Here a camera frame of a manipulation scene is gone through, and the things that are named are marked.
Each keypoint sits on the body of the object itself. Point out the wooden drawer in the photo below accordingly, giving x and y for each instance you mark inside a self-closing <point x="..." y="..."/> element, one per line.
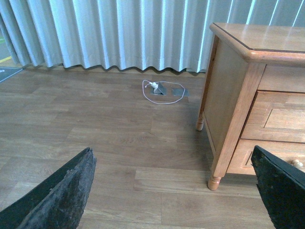
<point x="276" y="116"/>
<point x="241" y="160"/>

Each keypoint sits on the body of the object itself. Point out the closed metal floor plate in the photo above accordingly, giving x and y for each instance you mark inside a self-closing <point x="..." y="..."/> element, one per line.
<point x="180" y="92"/>

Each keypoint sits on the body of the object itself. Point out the round wooden drawer knob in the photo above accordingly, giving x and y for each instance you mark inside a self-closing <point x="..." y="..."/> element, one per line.
<point x="296" y="163"/>

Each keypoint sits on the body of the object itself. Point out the pale grey pleated curtain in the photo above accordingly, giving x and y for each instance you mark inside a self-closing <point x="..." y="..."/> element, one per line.
<point x="130" y="33"/>

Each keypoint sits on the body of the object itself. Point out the open metal floor socket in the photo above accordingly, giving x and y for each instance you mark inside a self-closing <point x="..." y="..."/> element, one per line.
<point x="158" y="89"/>

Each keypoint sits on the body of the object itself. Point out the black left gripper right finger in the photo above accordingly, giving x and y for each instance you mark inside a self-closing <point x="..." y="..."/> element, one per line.
<point x="282" y="189"/>

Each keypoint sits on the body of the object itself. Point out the wooden dresser cabinet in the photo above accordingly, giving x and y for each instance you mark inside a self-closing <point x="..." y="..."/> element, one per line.
<point x="245" y="59"/>

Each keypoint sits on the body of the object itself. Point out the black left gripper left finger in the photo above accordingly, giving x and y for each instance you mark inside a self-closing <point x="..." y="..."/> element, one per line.
<point x="56" y="203"/>

